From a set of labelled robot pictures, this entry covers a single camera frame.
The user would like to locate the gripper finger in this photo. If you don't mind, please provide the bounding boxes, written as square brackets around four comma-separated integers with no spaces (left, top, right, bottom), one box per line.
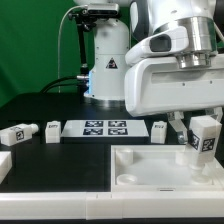
[205,107,223,122]
[167,111,188,144]

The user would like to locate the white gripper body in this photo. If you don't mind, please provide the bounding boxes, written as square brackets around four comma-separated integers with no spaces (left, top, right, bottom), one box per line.
[125,54,224,117]

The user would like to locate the white square tabletop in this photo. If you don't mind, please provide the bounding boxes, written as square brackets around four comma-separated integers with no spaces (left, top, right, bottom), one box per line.
[111,145,224,192]

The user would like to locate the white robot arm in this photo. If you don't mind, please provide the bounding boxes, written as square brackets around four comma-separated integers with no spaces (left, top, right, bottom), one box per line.
[74,0,224,117]

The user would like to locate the white front fence bar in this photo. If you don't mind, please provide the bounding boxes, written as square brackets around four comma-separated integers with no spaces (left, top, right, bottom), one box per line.
[0,191,224,220]

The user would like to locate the white fence bar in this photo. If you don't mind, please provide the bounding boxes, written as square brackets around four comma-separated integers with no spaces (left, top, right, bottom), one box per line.
[0,191,224,220]
[0,152,12,184]

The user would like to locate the marker sheet with tags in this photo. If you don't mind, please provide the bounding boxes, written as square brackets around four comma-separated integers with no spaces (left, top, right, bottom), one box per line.
[62,120,149,138]

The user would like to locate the white left fence bar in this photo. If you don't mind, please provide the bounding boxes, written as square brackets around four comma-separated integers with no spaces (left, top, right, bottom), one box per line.
[0,152,12,184]

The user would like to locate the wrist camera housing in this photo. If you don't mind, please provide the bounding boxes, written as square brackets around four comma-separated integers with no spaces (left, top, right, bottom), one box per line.
[125,26,189,65]

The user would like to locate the black camera stand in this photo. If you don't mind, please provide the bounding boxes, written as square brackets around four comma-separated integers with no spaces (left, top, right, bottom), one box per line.
[69,3,120,93]

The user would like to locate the black cables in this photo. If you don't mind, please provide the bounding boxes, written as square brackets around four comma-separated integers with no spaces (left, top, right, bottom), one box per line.
[39,75,84,94]

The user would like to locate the grey cable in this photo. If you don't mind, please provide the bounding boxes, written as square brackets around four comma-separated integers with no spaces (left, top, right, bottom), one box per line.
[57,4,88,94]

